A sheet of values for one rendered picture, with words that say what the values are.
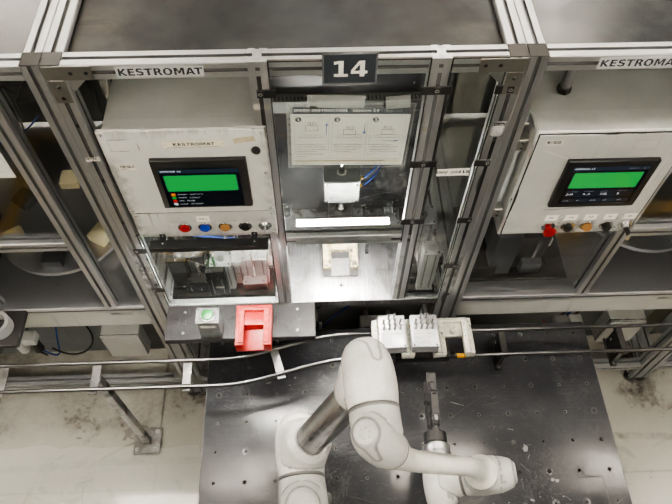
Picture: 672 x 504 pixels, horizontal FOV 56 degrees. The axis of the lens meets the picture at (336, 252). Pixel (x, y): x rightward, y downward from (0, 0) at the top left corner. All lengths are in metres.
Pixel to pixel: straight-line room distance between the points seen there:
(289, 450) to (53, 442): 1.54
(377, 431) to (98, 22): 1.17
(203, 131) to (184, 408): 1.87
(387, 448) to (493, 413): 0.99
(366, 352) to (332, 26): 0.81
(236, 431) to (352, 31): 1.49
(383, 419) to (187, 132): 0.85
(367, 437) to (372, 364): 0.19
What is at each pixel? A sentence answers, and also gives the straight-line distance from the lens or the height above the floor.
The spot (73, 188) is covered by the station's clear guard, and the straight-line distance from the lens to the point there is 1.93.
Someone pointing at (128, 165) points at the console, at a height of 1.70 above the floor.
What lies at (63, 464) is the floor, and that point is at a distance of 3.31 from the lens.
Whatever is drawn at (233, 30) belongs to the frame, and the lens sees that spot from 1.60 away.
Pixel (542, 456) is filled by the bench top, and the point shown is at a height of 0.68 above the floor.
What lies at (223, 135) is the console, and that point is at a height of 1.81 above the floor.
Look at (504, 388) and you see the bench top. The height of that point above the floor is 0.68.
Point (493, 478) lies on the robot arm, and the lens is 2.04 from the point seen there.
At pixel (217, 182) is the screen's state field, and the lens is 1.74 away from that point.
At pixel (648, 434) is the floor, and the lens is 3.46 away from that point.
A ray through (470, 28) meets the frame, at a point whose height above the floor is 2.01.
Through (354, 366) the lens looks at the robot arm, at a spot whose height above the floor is 1.47.
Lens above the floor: 2.98
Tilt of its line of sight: 57 degrees down
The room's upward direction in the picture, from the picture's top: 1 degrees clockwise
